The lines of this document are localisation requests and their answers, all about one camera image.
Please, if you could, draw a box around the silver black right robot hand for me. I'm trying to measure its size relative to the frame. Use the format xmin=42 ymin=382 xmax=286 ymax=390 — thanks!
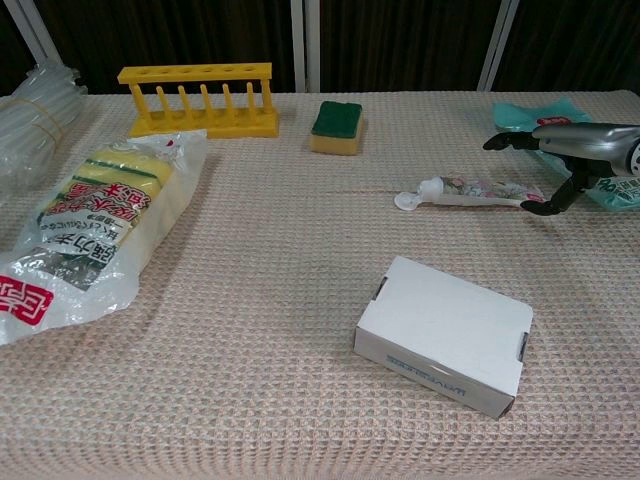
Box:
xmin=482 ymin=121 xmax=640 ymax=217

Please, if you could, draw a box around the white tube with floral print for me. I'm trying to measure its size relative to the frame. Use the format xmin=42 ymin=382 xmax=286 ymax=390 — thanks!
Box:
xmin=393 ymin=174 xmax=546 ymax=211

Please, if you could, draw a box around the yellow plastic test tube rack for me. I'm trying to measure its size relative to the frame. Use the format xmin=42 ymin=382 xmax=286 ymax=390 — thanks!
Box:
xmin=116 ymin=62 xmax=280 ymax=140

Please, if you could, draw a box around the teal cleaning cloth package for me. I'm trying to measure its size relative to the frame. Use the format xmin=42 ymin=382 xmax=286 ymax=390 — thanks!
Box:
xmin=492 ymin=99 xmax=640 ymax=214

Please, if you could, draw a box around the dark pleated curtain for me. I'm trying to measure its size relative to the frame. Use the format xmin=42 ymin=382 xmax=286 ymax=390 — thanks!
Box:
xmin=29 ymin=0 xmax=292 ymax=95
xmin=492 ymin=0 xmax=640 ymax=92
xmin=318 ymin=0 xmax=494 ymax=93
xmin=0 ymin=0 xmax=36 ymax=97

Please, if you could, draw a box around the white cardboard box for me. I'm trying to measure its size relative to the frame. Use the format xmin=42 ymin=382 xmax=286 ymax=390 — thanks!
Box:
xmin=352 ymin=255 xmax=534 ymax=420

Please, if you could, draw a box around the yellow sponge with green pad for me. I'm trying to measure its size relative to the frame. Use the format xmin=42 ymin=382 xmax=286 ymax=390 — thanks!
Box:
xmin=309 ymin=100 xmax=365 ymax=156

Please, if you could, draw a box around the beige waffle tablecloth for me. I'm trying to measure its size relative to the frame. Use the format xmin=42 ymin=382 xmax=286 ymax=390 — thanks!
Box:
xmin=0 ymin=89 xmax=640 ymax=480

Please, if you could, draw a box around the clear plastic pack of sponges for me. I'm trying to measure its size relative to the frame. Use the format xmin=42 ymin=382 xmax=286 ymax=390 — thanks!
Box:
xmin=0 ymin=128 xmax=209 ymax=347

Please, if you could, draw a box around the bundle of clear plastic tubes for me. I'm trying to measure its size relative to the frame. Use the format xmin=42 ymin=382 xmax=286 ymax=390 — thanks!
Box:
xmin=0 ymin=64 xmax=89 ymax=201

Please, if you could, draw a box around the white frame post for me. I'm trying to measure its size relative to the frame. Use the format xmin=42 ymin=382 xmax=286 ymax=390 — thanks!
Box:
xmin=477 ymin=0 xmax=521 ymax=92
xmin=7 ymin=0 xmax=66 ymax=64
xmin=288 ymin=0 xmax=321 ymax=94

